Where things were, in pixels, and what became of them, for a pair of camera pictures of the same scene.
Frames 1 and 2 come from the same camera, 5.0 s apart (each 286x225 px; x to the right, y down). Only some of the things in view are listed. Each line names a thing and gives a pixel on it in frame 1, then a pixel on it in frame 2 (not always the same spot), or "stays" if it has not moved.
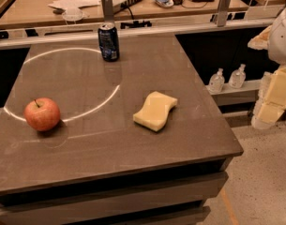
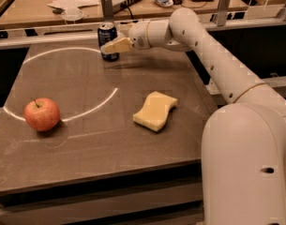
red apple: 42,113 stays
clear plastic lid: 72,15 stays
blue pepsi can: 109,41 stays
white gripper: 281,39 -> 138,35
